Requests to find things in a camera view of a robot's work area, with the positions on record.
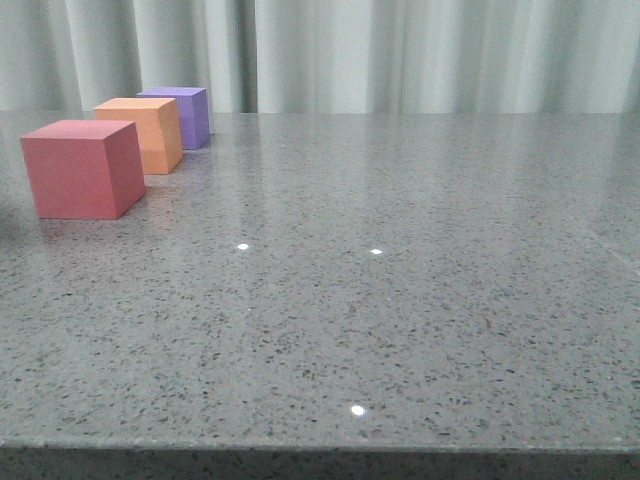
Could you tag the orange foam cube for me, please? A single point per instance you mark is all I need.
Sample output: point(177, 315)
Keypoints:
point(158, 128)

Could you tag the purple foam cube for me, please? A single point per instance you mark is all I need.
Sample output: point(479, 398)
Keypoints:
point(193, 109)

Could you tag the red foam cube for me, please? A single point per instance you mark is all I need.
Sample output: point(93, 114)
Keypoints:
point(84, 169)

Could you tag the pale green curtain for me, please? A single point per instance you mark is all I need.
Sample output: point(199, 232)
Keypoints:
point(326, 56)

